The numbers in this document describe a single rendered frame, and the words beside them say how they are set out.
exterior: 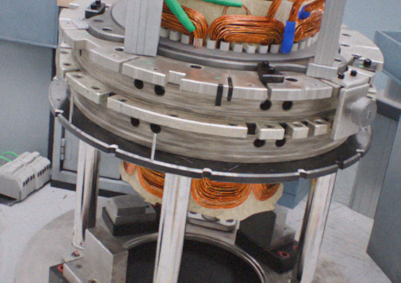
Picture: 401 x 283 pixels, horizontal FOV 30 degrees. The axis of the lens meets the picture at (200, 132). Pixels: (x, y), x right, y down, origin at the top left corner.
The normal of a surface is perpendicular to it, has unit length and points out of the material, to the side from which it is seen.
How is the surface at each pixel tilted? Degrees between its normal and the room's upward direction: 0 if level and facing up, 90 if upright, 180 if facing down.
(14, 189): 90
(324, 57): 90
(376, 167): 90
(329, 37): 90
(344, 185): 0
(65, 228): 0
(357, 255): 0
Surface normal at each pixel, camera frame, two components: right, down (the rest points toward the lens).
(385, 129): -0.69, 0.21
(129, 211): 0.39, 0.42
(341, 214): 0.12, -0.91
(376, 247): -0.95, 0.01
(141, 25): -0.03, 0.40
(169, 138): -0.30, 0.35
